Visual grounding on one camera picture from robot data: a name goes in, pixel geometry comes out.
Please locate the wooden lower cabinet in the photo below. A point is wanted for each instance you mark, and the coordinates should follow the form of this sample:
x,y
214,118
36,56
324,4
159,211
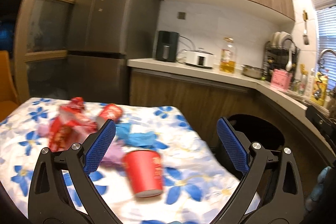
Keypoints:
x,y
202,102

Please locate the pink utensil holder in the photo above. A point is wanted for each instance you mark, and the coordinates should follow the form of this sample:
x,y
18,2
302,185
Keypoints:
x,y
280,79

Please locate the blue glove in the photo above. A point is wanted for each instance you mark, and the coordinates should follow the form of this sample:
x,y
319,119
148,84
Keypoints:
x,y
123,133
44,130

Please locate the black trash bin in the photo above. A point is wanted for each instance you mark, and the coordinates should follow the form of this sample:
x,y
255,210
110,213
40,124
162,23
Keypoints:
x,y
255,129

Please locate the wooden glass door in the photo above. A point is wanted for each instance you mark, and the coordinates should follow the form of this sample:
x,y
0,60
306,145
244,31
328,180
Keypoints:
x,y
40,48

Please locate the blue floral white tablecloth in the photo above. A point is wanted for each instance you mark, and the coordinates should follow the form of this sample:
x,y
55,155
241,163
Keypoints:
x,y
195,186

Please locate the orange chair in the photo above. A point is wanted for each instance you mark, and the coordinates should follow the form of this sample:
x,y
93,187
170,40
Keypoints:
x,y
8,94

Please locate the dark grey refrigerator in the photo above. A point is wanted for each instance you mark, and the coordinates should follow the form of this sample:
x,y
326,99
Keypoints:
x,y
103,36

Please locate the red snack bag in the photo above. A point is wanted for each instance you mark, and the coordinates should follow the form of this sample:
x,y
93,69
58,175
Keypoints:
x,y
70,126

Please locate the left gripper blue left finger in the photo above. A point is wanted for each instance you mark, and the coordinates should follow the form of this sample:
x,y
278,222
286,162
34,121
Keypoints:
x,y
96,145

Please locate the hanging spatula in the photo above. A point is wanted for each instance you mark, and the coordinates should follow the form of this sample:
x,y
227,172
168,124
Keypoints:
x,y
305,36

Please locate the large red paper cup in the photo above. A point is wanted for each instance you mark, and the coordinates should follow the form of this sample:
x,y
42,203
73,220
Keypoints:
x,y
144,171

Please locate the window blinds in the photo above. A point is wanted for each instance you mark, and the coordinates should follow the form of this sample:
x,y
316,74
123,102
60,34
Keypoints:
x,y
325,10

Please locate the steel bowl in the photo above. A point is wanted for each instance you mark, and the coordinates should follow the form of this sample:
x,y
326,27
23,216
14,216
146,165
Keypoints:
x,y
252,72

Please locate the yellow detergent bottle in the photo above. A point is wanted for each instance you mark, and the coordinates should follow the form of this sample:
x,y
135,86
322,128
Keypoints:
x,y
318,94

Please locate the black dish rack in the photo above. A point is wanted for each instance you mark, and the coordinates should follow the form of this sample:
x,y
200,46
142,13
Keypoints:
x,y
276,54

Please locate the white rice cooker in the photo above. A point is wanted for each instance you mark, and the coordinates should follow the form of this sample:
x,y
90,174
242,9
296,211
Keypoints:
x,y
200,58

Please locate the chrome sink faucet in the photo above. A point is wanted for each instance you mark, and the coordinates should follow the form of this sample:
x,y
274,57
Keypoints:
x,y
320,61

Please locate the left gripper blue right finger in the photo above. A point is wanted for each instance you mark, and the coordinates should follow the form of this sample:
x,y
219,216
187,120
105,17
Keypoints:
x,y
235,150

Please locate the cooking oil bottle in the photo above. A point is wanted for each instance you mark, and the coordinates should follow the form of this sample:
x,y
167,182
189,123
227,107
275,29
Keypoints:
x,y
228,56

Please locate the purple glove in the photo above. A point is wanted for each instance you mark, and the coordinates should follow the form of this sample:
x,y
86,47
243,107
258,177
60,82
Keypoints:
x,y
114,155

